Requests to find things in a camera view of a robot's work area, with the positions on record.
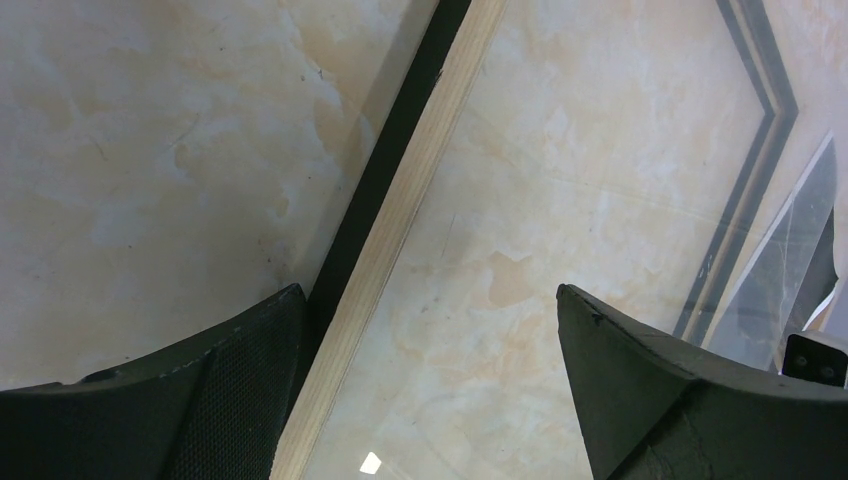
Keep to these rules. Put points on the wooden picture frame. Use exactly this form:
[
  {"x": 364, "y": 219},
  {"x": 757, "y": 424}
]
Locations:
[{"x": 625, "y": 147}]

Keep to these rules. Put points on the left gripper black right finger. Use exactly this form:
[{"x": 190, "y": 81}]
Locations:
[{"x": 652, "y": 406}]

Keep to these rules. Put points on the landscape photo print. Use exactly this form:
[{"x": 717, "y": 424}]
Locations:
[{"x": 790, "y": 275}]

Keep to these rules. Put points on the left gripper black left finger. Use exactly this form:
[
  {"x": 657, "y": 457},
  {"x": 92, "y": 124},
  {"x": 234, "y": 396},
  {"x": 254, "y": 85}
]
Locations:
[{"x": 211, "y": 406}]

